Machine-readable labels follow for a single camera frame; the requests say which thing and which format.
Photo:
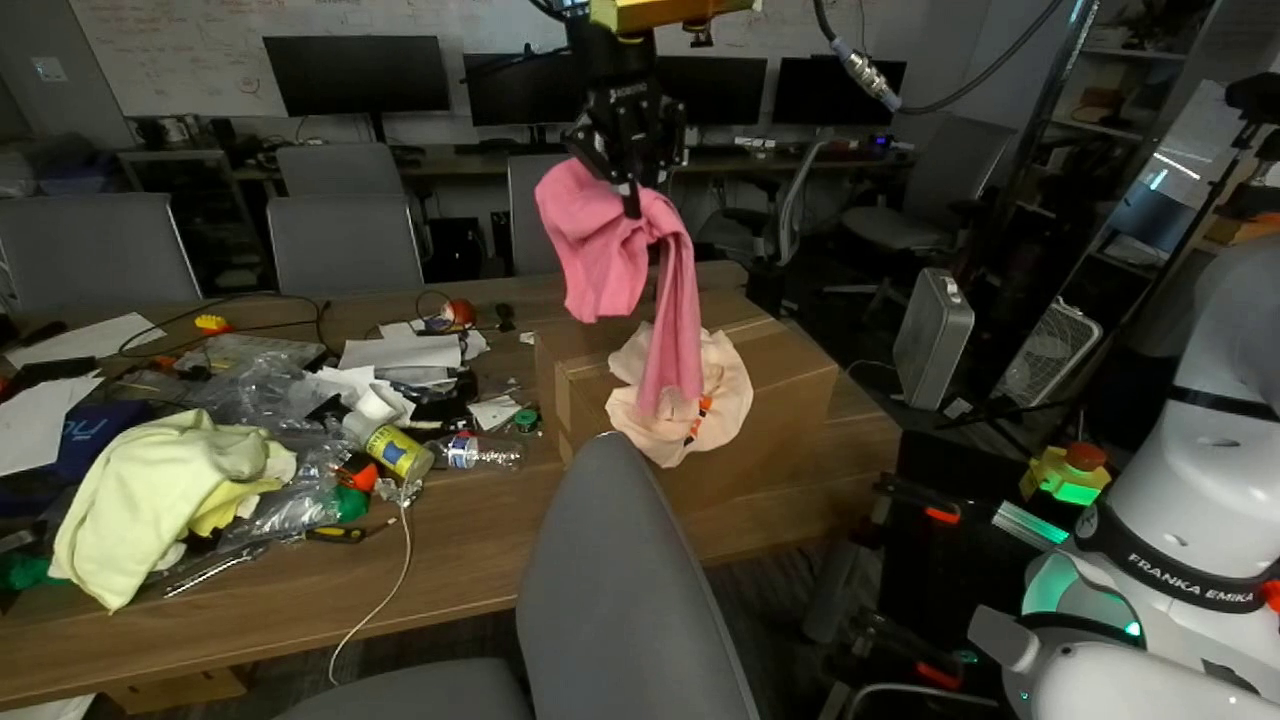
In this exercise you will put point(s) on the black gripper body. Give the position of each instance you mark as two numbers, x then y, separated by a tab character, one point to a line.
627	133

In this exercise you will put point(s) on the pink cloth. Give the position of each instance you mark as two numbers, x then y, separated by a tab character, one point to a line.
603	254

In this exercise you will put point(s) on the peach cloth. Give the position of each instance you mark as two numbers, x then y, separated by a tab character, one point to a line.
722	403

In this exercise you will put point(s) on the white Franka Panda arm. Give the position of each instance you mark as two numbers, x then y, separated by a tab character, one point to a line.
1202	495

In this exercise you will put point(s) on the brown cardboard box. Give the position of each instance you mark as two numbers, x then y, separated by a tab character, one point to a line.
815	424

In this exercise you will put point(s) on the grey office chair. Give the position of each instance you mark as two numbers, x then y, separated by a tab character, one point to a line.
94	254
344	244
627	601
525	220
966	166
343	170

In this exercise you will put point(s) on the black computer monitor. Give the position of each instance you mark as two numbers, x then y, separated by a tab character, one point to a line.
525	89
833	98
722	89
352	73

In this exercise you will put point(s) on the small red ball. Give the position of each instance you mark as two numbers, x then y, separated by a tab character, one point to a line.
461	312

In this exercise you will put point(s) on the small white card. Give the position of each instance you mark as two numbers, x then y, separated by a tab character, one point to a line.
493	409

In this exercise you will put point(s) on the stack of white papers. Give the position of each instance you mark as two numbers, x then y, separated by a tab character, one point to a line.
406	358

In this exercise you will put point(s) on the small plastic water bottle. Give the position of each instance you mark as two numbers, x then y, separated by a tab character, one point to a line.
474	455

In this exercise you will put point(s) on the white ribbed heater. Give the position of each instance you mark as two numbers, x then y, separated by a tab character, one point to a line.
931	341

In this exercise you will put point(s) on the yellow labelled can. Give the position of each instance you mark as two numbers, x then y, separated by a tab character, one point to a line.
398	455

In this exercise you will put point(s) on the orange plastic piece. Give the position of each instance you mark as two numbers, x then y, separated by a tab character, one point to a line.
362	476

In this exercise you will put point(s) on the clear plastic bag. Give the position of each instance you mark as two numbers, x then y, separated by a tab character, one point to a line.
266	384

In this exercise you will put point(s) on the white grille appliance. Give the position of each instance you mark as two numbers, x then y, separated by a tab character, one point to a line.
1045	355

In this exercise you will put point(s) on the green and orange toy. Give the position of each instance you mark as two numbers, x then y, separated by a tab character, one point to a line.
1066	476

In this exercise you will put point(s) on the white paper sheet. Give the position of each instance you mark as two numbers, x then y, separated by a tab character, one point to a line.
87	337
43	424

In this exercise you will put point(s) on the yellow cloth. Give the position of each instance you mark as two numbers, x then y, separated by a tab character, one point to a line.
144	505

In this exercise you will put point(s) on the blue bag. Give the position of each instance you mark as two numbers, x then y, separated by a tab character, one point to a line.
94	433

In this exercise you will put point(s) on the green plastic item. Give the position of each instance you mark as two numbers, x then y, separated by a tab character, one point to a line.
21	572

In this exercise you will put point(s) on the yellow wrist camera mount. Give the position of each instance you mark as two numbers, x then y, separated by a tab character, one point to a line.
665	10

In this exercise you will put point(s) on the long wooden wall desk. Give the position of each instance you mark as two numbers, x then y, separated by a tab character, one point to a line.
453	162

